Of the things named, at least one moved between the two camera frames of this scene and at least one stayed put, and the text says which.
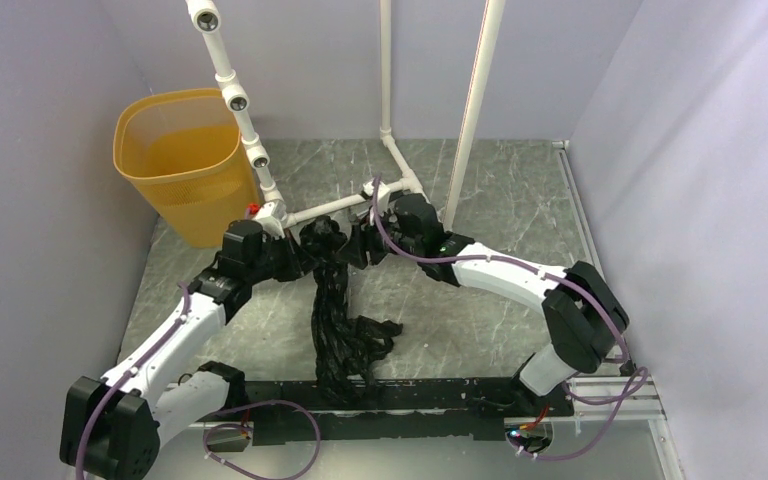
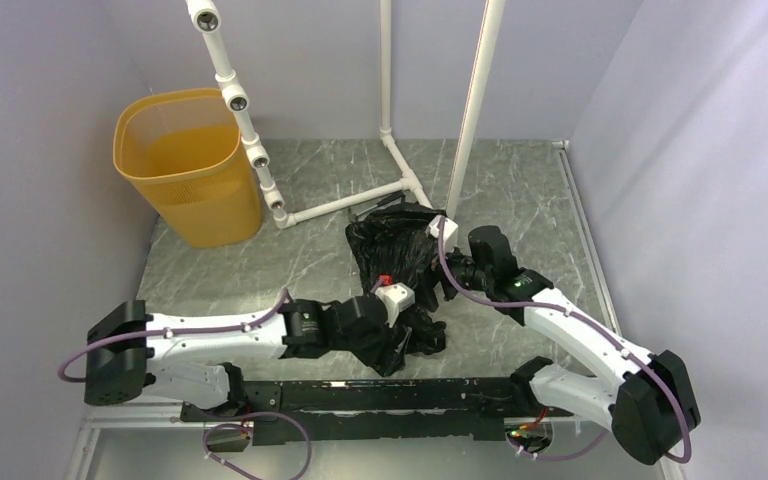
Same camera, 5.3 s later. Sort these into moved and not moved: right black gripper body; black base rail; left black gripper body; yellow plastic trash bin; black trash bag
Moved: right black gripper body; left black gripper body; black trash bag
Not moved: black base rail; yellow plastic trash bin
